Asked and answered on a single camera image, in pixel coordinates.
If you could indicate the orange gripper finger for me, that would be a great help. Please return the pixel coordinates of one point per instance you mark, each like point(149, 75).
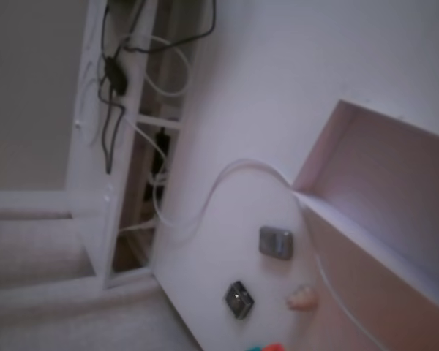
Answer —
point(277, 347)

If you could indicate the green cube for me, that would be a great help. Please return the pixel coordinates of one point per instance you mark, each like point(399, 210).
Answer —
point(263, 348)

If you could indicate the white cardboard bin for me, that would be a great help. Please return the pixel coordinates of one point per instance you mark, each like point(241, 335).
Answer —
point(369, 175)

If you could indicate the small beige animal figurine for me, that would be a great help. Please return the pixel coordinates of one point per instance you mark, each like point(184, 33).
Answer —
point(303, 299)

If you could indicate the dark square block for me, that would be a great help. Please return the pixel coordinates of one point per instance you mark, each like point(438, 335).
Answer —
point(239, 300)

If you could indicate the grey metal tin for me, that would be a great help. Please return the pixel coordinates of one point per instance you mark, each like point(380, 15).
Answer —
point(276, 243)

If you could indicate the black plug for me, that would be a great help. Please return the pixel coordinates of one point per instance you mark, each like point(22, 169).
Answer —
point(162, 140)

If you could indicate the black power adapter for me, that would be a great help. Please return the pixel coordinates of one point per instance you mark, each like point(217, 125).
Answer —
point(115, 77)

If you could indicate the white metal frame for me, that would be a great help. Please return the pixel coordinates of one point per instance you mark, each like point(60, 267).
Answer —
point(98, 204)

